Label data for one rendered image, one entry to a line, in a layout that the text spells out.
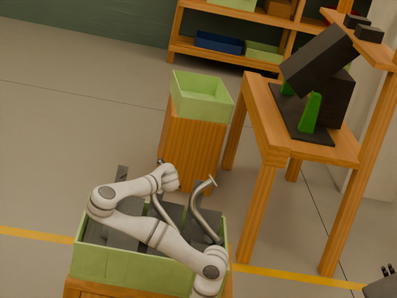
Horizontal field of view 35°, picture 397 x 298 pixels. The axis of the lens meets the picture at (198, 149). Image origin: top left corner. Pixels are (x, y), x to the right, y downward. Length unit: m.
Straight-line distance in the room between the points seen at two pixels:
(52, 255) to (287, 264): 1.61
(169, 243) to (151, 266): 0.45
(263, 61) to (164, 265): 5.97
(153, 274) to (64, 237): 1.76
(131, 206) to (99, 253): 0.31
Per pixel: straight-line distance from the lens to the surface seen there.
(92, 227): 2.77
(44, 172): 4.92
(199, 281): 2.15
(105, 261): 2.50
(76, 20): 8.68
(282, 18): 8.16
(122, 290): 2.55
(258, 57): 8.24
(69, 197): 4.64
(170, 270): 2.50
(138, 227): 2.06
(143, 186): 2.16
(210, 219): 2.70
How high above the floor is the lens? 2.35
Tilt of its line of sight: 24 degrees down
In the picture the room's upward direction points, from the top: 14 degrees clockwise
